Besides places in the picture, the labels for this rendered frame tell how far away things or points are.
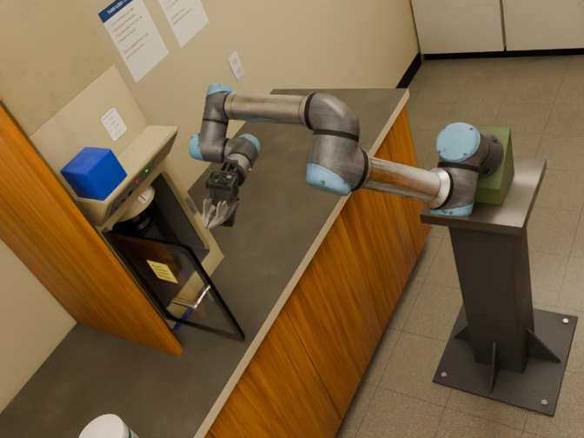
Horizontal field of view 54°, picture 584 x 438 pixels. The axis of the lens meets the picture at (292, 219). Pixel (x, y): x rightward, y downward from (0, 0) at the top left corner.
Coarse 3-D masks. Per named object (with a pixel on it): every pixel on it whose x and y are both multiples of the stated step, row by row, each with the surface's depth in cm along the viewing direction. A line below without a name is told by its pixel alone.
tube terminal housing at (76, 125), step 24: (96, 96) 151; (120, 96) 157; (48, 120) 140; (72, 120) 146; (96, 120) 152; (144, 120) 166; (48, 144) 141; (72, 144) 147; (96, 144) 153; (120, 144) 159; (48, 168) 144; (168, 168) 175; (72, 192) 148; (120, 216) 162; (192, 216) 191; (120, 264) 167; (216, 264) 200
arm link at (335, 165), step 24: (312, 144) 144; (336, 144) 140; (312, 168) 142; (336, 168) 140; (360, 168) 143; (384, 168) 149; (408, 168) 154; (456, 168) 161; (336, 192) 145; (384, 192) 154; (408, 192) 155; (432, 192) 157; (456, 192) 159
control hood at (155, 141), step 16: (160, 128) 163; (176, 128) 161; (144, 144) 159; (160, 144) 157; (128, 160) 155; (144, 160) 153; (160, 160) 166; (128, 176) 149; (112, 192) 146; (96, 208) 147; (96, 224) 154
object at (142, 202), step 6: (150, 186) 177; (144, 192) 172; (150, 192) 174; (138, 198) 170; (144, 198) 172; (150, 198) 173; (132, 204) 169; (138, 204) 170; (144, 204) 171; (126, 210) 169; (132, 210) 170; (138, 210) 170; (126, 216) 170; (132, 216) 170
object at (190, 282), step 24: (120, 240) 155; (144, 240) 148; (144, 264) 159; (168, 264) 152; (192, 264) 145; (168, 288) 163; (192, 288) 155; (168, 312) 177; (192, 312) 168; (216, 312) 159; (240, 336) 163
